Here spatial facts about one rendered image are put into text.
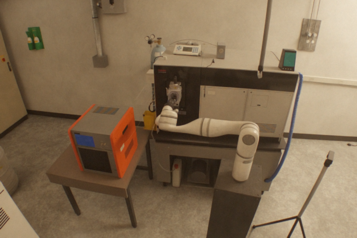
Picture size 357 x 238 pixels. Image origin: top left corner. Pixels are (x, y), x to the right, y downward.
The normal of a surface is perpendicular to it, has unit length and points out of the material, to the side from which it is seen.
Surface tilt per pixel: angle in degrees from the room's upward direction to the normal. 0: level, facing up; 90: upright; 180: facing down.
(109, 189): 90
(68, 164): 0
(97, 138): 90
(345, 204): 0
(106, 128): 0
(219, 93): 90
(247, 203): 90
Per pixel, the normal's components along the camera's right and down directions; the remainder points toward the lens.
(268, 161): -0.15, 0.47
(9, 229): 0.99, 0.07
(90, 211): 0.00, -0.88
